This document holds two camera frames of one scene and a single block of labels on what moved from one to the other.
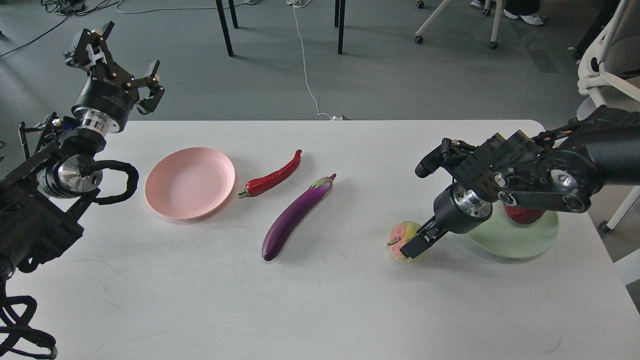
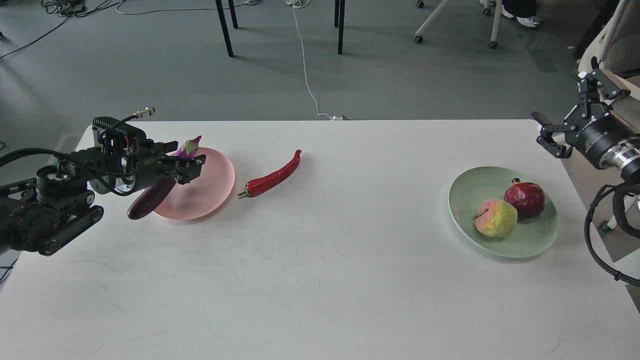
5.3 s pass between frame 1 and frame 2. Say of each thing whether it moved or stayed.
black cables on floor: stayed
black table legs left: stayed
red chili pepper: stayed
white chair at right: stayed
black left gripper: moved
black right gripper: moved
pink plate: stayed
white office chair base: stayed
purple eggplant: moved
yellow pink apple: moved
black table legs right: stayed
